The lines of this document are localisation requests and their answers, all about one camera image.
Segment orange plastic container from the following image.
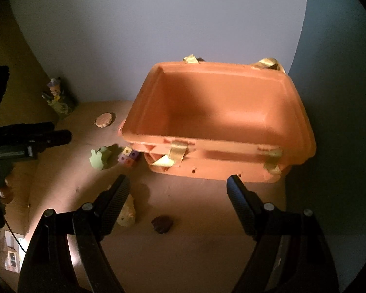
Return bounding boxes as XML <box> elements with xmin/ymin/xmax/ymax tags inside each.
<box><xmin>119</xmin><ymin>60</ymin><xmax>317</xmax><ymax>184</ymax></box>

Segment pale yellow duck toy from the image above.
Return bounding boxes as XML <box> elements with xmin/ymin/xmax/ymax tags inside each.
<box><xmin>116</xmin><ymin>194</ymin><xmax>137</xmax><ymax>227</ymax></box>

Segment thin black cable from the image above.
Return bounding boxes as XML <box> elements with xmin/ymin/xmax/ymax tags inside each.
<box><xmin>4</xmin><ymin>218</ymin><xmax>29</xmax><ymax>254</ymax></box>

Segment coloured cube blocks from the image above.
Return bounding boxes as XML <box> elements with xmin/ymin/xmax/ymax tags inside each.
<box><xmin>118</xmin><ymin>146</ymin><xmax>140</xmax><ymax>167</ymax></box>

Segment round biscuit toy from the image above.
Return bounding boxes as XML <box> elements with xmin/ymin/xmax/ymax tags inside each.
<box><xmin>95</xmin><ymin>113</ymin><xmax>114</xmax><ymax>128</ymax></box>

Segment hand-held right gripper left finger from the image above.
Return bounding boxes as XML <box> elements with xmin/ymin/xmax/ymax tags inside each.
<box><xmin>17</xmin><ymin>174</ymin><xmax>131</xmax><ymax>293</ymax></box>

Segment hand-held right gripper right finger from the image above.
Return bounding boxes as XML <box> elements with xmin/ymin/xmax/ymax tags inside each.
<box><xmin>226</xmin><ymin>175</ymin><xmax>340</xmax><ymax>293</ymax></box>

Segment small cartoon figurine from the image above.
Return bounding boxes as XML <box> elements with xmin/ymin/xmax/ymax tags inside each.
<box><xmin>42</xmin><ymin>77</ymin><xmax>77</xmax><ymax>119</ymax></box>

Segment dark brown toy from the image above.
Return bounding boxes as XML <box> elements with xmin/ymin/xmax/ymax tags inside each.
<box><xmin>151</xmin><ymin>215</ymin><xmax>173</xmax><ymax>234</ymax></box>

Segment green frog toy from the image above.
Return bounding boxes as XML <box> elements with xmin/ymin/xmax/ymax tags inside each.
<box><xmin>89</xmin><ymin>146</ymin><xmax>113</xmax><ymax>170</ymax></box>

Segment pale printed box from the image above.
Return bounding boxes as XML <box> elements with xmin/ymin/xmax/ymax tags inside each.
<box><xmin>4</xmin><ymin>231</ymin><xmax>29</xmax><ymax>273</ymax></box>

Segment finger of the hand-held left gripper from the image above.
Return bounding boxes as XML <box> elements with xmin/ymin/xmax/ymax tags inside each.
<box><xmin>0</xmin><ymin>121</ymin><xmax>56</xmax><ymax>138</ymax></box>
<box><xmin>26</xmin><ymin>130</ymin><xmax>73</xmax><ymax>154</ymax></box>

